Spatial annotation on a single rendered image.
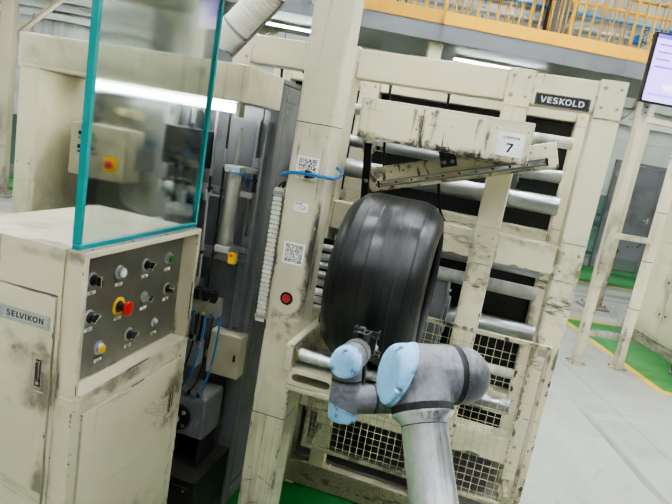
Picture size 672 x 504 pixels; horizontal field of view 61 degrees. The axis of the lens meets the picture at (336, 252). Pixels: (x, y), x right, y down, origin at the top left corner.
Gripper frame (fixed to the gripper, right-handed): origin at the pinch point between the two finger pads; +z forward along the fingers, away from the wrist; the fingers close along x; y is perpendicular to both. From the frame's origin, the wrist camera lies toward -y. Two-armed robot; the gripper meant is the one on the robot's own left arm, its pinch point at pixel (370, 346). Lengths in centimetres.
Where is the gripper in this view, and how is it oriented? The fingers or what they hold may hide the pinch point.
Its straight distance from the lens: 174.9
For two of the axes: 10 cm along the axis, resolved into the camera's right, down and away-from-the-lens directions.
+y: 2.0, -9.8, -0.7
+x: -9.5, -2.1, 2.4
